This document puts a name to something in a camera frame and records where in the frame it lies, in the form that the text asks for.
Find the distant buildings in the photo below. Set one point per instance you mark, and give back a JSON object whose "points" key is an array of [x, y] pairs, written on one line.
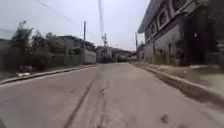
{"points": [[115, 54]]}

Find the utility pole with crossarms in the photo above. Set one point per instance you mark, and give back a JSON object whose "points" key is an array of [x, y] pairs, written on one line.
{"points": [[105, 45]]}

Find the thin utility pole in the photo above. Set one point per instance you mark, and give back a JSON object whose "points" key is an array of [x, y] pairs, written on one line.
{"points": [[136, 43]]}

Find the grey concrete road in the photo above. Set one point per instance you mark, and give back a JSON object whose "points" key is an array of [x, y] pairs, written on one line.
{"points": [[126, 96]]}

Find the low building with dark roof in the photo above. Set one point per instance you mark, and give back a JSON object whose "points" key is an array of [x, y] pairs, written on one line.
{"points": [[75, 43]]}

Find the large grey building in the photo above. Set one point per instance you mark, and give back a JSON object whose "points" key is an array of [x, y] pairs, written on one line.
{"points": [[173, 31]]}

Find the concrete kerb with gutter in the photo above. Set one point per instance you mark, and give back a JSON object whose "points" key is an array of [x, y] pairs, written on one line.
{"points": [[181, 83]]}

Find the group of trees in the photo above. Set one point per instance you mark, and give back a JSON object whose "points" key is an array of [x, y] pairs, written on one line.
{"points": [[33, 43]]}

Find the paved sidewalk strip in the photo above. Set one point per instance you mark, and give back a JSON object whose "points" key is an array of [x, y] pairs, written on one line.
{"points": [[200, 75]]}

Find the dirt verge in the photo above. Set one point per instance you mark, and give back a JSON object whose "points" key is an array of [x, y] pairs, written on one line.
{"points": [[20, 72]]}

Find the grey wall with fence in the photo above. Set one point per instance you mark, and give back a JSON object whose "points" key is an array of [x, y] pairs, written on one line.
{"points": [[50, 60]]}

